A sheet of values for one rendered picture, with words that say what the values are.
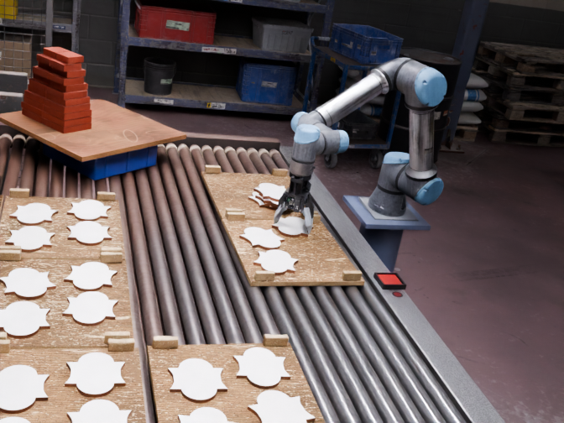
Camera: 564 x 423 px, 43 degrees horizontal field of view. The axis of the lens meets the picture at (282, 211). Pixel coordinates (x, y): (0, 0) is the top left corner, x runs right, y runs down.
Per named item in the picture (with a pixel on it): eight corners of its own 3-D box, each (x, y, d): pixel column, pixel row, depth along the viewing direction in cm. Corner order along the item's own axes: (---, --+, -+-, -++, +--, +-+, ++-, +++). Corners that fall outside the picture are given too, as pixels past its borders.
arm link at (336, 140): (332, 121, 239) (306, 122, 233) (353, 134, 231) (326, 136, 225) (327, 143, 243) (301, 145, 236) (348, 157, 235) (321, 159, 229)
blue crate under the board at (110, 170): (105, 141, 294) (106, 117, 290) (158, 165, 278) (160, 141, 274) (39, 154, 270) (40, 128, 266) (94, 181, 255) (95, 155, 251)
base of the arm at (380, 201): (399, 201, 294) (405, 179, 289) (409, 218, 280) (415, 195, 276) (363, 196, 291) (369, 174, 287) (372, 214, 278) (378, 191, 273)
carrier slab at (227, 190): (288, 179, 287) (288, 174, 286) (320, 224, 251) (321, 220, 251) (201, 174, 276) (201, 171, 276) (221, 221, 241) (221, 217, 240)
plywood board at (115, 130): (101, 102, 307) (101, 98, 306) (186, 138, 281) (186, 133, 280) (-6, 118, 268) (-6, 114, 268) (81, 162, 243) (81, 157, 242)
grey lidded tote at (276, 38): (297, 45, 697) (300, 20, 688) (310, 54, 667) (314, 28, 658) (248, 41, 679) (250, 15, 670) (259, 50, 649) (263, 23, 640)
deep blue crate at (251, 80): (283, 94, 719) (289, 58, 704) (292, 106, 683) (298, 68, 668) (234, 89, 708) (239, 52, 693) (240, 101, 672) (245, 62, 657)
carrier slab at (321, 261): (321, 225, 251) (321, 221, 250) (363, 285, 215) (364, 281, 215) (221, 222, 240) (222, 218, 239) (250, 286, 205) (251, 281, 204)
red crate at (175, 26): (206, 35, 677) (209, 4, 665) (213, 45, 638) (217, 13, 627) (133, 28, 657) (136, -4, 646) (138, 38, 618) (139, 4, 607)
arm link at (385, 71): (395, 43, 254) (284, 113, 240) (417, 53, 246) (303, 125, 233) (400, 70, 262) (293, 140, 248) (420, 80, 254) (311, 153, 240)
